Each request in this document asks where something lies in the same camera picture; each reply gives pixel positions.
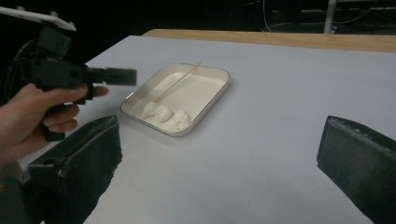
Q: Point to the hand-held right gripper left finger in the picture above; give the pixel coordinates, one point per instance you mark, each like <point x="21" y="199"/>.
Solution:
<point x="79" y="161"/>

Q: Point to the thin wooden skewer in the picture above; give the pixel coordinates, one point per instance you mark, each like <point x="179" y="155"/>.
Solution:
<point x="177" y="81"/>

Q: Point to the grey metal stand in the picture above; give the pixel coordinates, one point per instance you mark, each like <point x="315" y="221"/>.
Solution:
<point x="330" y="17"/>

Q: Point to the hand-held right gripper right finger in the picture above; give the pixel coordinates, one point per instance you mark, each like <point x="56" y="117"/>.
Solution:
<point x="361" y="161"/>

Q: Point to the white rectangular tray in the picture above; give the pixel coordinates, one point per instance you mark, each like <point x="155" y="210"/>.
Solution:
<point x="199" y="93"/>

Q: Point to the white food chunk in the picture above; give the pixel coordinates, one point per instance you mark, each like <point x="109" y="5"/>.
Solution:
<point x="181" y="119"/>
<point x="149" y="109"/>
<point x="163" y="113"/>

